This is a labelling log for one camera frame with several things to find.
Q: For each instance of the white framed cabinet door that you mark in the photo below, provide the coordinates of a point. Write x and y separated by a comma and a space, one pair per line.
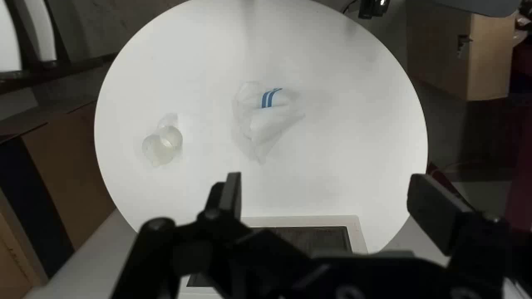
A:
327, 240

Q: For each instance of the brown wooden desk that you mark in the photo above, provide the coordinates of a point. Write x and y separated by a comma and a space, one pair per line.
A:
61, 167

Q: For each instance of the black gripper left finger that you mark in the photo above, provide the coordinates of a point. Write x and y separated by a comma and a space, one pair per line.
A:
232, 194

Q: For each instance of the white curved chair back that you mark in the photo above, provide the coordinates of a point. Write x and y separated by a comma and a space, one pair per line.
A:
41, 28

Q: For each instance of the clear plastic cup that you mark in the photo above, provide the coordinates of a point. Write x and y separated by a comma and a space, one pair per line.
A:
162, 144

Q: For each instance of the clear bag with blue stripes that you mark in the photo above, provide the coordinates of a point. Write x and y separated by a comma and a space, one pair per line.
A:
267, 114

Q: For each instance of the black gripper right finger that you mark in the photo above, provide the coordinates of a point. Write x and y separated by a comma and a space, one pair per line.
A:
442, 214

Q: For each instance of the brown cardboard box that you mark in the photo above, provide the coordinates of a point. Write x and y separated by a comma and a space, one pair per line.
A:
467, 53

